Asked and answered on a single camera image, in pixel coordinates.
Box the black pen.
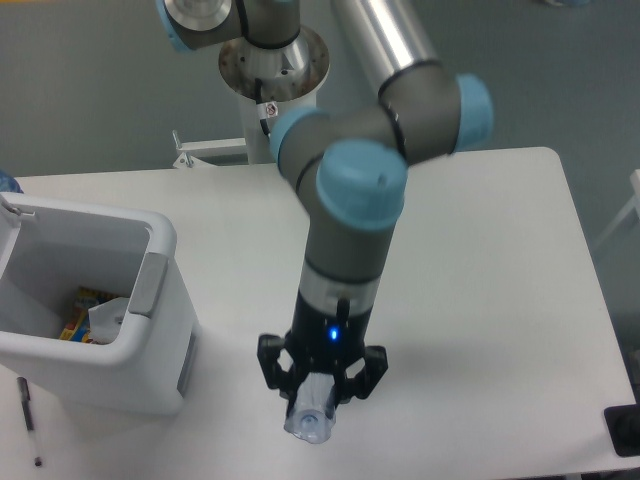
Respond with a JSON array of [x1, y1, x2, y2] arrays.
[[16, 377, 43, 468]]

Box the colourful snack wrapper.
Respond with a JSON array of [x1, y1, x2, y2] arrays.
[[58, 287, 117, 344]]

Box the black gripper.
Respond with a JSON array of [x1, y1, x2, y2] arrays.
[[257, 293, 388, 406]]

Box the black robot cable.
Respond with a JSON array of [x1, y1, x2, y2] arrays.
[[253, 77, 274, 141]]

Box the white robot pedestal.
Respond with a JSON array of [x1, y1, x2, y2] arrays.
[[171, 24, 331, 170]]

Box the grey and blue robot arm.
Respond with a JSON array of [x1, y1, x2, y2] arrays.
[[156, 1, 494, 406]]

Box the white open trash can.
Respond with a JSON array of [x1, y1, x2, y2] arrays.
[[1, 193, 199, 415]]

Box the white frame at right edge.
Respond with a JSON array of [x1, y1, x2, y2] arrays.
[[592, 169, 639, 258]]

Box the blue object at left edge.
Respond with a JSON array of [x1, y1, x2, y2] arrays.
[[0, 170, 23, 193]]

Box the black device at table edge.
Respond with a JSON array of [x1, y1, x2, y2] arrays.
[[604, 404, 639, 458]]

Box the crushed clear plastic bottle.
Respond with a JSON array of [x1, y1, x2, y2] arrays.
[[284, 372, 336, 444]]

